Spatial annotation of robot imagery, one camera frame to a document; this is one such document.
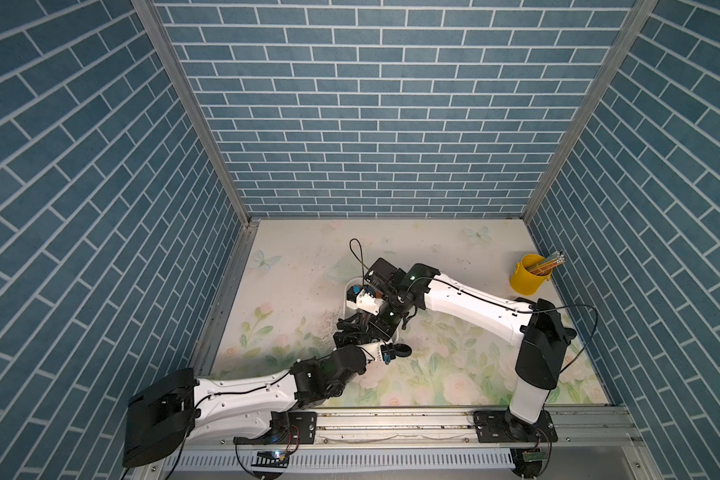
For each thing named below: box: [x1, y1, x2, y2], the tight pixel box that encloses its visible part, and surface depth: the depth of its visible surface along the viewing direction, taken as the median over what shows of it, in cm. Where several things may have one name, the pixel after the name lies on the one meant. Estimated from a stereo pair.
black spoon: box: [393, 343, 413, 357], surface depth 74 cm
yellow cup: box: [509, 254, 553, 296], surface depth 98 cm
